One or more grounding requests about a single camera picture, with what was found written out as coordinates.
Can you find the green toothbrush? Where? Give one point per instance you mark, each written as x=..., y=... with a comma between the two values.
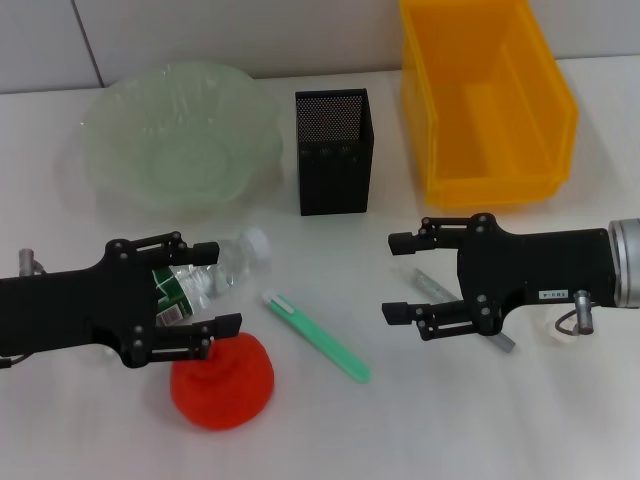
x=315, y=335

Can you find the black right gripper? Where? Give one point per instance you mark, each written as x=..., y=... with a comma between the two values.
x=540, y=270

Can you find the white paper ball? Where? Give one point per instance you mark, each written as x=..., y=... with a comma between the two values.
x=552, y=334

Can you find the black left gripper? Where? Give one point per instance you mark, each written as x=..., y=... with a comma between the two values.
x=75, y=310

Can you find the clear water bottle green label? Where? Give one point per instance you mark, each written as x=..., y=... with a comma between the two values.
x=230, y=265

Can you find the yellow plastic bin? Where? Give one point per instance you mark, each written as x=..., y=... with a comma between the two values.
x=495, y=125

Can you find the grey pen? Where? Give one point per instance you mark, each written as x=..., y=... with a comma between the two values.
x=430, y=285

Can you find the green glass fruit plate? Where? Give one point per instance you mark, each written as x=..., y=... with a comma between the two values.
x=180, y=140

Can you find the red-orange knitted orange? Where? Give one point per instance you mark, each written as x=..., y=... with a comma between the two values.
x=230, y=385

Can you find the black mesh pen holder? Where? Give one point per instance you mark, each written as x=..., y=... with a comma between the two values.
x=335, y=175

